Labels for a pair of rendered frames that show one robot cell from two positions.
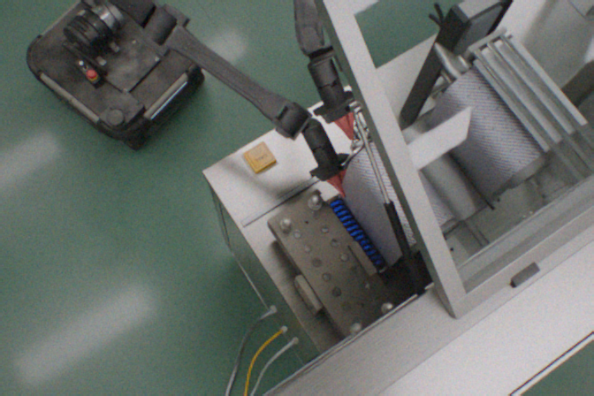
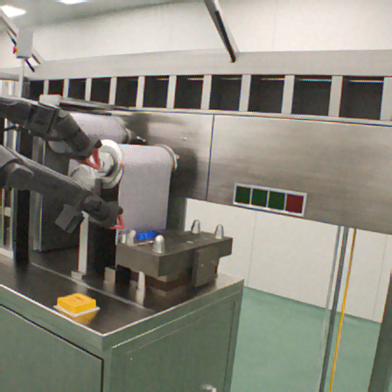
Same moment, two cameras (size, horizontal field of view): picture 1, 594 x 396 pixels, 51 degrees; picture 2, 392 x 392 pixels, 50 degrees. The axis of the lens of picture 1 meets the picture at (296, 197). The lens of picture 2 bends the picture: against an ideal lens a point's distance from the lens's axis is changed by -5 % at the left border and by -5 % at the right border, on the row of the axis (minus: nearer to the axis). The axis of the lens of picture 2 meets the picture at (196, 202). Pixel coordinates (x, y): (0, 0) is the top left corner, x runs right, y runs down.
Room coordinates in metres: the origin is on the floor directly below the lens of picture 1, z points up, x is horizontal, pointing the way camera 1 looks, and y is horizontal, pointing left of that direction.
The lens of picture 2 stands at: (0.63, 1.19, 1.33)
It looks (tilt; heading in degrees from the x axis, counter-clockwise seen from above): 8 degrees down; 255
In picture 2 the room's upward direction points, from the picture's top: 5 degrees clockwise
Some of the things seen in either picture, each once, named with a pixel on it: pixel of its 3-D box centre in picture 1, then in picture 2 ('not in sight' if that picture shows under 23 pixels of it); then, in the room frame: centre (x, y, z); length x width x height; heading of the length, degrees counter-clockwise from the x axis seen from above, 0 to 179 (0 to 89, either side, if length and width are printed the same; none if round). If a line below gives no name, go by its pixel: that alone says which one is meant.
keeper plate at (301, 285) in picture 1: (307, 295); (205, 266); (0.26, -0.07, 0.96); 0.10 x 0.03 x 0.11; 42
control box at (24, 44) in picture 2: not in sight; (22, 45); (0.91, -0.59, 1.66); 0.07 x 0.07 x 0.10; 19
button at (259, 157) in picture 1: (259, 157); (76, 303); (0.64, 0.12, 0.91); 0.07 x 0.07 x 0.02; 42
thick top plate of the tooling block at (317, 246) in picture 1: (334, 269); (178, 249); (0.33, -0.13, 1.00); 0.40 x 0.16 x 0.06; 42
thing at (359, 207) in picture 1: (369, 221); (143, 212); (0.44, -0.19, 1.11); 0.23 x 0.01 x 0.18; 42
